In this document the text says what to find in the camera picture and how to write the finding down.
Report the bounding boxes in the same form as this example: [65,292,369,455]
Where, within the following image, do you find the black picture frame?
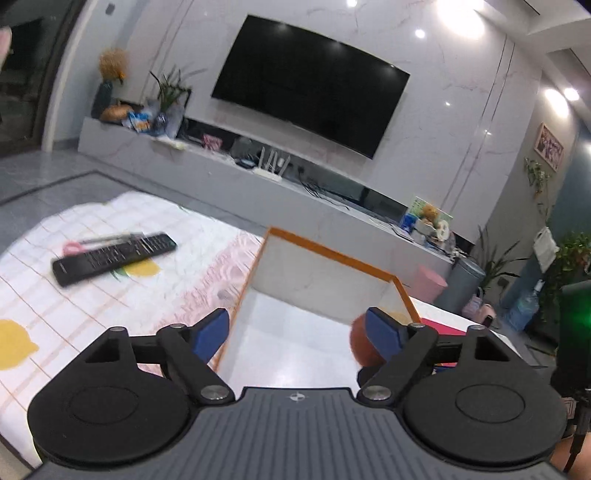
[159,87,193,117]

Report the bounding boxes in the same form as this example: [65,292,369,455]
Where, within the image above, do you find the brown round basket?
[100,104,135,123]

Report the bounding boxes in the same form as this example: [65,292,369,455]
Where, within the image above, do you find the green plant in glass vase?
[150,66,208,139]

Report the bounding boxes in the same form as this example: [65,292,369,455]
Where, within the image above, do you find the white bag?
[533,226,560,271]

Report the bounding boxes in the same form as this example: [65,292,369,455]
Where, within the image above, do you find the white marble media console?
[78,115,476,296]

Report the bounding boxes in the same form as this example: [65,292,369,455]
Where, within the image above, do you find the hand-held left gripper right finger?
[356,306,509,407]

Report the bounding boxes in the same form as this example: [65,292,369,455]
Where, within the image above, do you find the large water bottle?
[505,279,541,331]

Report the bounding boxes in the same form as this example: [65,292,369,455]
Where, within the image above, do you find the magenta sheet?
[419,316,468,370]

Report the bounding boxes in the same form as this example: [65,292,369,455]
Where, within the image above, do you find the orange storage box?
[212,226,422,393]

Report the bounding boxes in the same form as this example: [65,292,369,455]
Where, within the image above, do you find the white router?
[252,147,292,182]

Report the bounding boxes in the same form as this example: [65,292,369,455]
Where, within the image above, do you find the black cables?
[299,177,352,209]

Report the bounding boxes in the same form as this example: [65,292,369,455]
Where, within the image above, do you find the pink bin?
[412,265,448,304]

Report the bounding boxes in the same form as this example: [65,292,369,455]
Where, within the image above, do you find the silver pen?
[76,233,147,246]

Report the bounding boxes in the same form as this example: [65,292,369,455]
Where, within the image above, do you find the blue vase with dried flowers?
[91,48,130,120]

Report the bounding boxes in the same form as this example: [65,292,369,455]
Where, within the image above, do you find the grey trash can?
[436,256,487,315]

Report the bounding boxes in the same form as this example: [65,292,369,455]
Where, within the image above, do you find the snack bags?
[122,110,154,134]

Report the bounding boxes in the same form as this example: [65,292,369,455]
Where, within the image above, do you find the pink lace cloth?
[136,230,265,372]

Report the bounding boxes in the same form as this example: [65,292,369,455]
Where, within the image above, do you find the brown plush ball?
[348,315,387,368]

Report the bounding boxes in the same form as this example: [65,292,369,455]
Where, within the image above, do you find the framed wall picture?
[534,122,565,171]

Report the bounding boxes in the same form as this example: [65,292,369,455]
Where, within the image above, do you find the black television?
[211,15,411,160]

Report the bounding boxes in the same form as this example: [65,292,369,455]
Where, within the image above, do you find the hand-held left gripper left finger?
[85,308,234,407]

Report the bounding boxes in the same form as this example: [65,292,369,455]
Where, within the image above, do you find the hanging vine plant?
[523,157,553,219]

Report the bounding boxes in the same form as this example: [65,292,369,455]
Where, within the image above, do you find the tall leafy potted plant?
[475,225,528,302]

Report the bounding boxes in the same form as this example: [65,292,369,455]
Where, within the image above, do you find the bushy green plant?
[549,232,591,324]

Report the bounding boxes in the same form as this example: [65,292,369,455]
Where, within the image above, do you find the green picture card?
[408,196,454,223]

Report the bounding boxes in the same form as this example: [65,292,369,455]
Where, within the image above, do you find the black remote control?
[51,232,179,288]

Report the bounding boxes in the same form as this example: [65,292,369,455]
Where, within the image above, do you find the checkered lemon print cloth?
[0,191,259,468]

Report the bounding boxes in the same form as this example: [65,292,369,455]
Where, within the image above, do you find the glass sliding door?
[0,0,80,145]

